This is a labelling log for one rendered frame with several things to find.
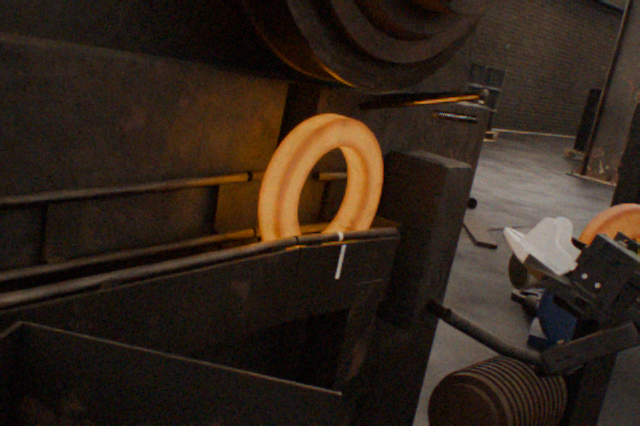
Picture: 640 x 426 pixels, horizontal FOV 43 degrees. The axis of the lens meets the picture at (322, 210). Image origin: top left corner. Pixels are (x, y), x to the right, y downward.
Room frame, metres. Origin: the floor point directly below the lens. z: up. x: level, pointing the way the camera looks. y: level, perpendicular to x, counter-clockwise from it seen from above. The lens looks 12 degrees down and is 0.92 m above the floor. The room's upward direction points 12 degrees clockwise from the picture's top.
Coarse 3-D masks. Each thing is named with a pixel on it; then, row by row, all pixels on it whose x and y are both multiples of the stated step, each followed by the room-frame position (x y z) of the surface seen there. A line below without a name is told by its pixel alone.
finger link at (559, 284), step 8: (528, 256) 0.87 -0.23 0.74; (528, 264) 0.87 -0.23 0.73; (536, 264) 0.87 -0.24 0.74; (544, 264) 0.86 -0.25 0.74; (536, 272) 0.86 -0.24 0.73; (544, 272) 0.85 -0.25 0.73; (552, 272) 0.85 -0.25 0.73; (544, 280) 0.85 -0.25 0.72; (552, 280) 0.84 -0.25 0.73; (560, 280) 0.84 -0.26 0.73; (568, 280) 0.85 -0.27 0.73; (552, 288) 0.84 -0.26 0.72; (560, 288) 0.83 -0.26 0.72; (568, 288) 0.83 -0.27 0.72; (560, 296) 0.83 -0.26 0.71; (568, 296) 0.83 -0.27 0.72; (576, 296) 0.83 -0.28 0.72; (568, 304) 0.83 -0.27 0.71; (576, 304) 0.84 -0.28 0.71; (584, 304) 0.84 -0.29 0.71
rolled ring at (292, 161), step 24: (312, 120) 0.90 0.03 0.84; (336, 120) 0.90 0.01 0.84; (288, 144) 0.88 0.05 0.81; (312, 144) 0.87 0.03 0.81; (336, 144) 0.91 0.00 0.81; (360, 144) 0.94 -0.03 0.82; (288, 168) 0.86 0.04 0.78; (360, 168) 0.97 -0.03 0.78; (264, 192) 0.86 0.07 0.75; (288, 192) 0.86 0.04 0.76; (360, 192) 0.97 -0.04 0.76; (264, 216) 0.86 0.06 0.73; (288, 216) 0.86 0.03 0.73; (336, 216) 0.98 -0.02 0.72; (360, 216) 0.97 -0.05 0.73; (264, 240) 0.88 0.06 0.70
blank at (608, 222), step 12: (624, 204) 1.19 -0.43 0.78; (600, 216) 1.18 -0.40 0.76; (612, 216) 1.16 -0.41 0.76; (624, 216) 1.16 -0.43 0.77; (636, 216) 1.17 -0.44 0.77; (588, 228) 1.17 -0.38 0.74; (600, 228) 1.16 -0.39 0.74; (612, 228) 1.16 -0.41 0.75; (624, 228) 1.16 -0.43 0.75; (636, 228) 1.17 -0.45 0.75; (588, 240) 1.16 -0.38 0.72
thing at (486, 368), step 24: (504, 360) 1.12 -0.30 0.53; (456, 384) 1.04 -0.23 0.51; (480, 384) 1.03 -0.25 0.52; (504, 384) 1.04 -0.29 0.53; (528, 384) 1.07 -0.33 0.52; (552, 384) 1.12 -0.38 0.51; (432, 408) 1.05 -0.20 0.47; (456, 408) 1.03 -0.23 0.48; (480, 408) 1.01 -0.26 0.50; (504, 408) 1.00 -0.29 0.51; (528, 408) 1.05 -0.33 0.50; (552, 408) 1.11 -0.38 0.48
